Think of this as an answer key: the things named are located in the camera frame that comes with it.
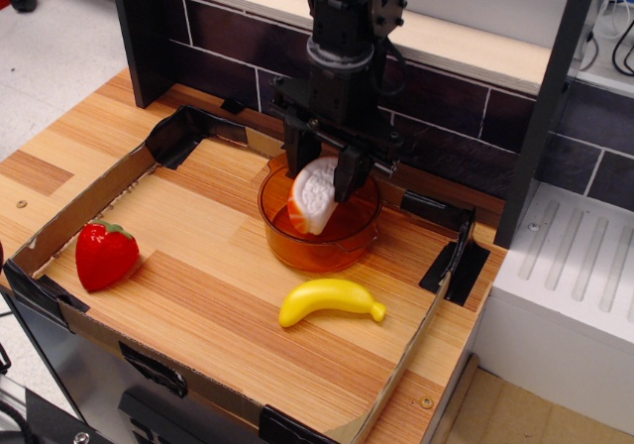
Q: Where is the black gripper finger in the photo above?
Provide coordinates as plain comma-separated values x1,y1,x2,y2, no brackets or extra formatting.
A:
283,112,322,178
334,146,372,203

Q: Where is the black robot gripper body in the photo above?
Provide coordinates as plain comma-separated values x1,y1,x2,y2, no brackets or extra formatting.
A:
271,63,403,171

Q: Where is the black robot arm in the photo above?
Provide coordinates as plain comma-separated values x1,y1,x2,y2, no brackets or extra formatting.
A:
271,0,407,203

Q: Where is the orange transparent plastic pot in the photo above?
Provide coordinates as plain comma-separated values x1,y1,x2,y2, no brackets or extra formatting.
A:
258,154,381,273

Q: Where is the cardboard fence with black tape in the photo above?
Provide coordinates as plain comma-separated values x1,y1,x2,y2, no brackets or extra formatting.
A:
1,106,494,443

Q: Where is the yellow toy banana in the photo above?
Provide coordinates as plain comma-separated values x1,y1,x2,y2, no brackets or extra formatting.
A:
278,278,386,328

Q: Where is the red toy strawberry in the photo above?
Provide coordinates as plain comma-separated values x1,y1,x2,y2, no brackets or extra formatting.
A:
75,221,140,292

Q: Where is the white toy sink drainboard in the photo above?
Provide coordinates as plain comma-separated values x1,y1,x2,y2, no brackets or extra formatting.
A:
491,183,633,351

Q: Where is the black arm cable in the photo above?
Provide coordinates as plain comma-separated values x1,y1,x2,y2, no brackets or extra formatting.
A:
369,37,409,99

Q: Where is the dark grey shelf frame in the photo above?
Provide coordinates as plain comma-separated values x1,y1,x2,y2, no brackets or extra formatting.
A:
115,0,588,247

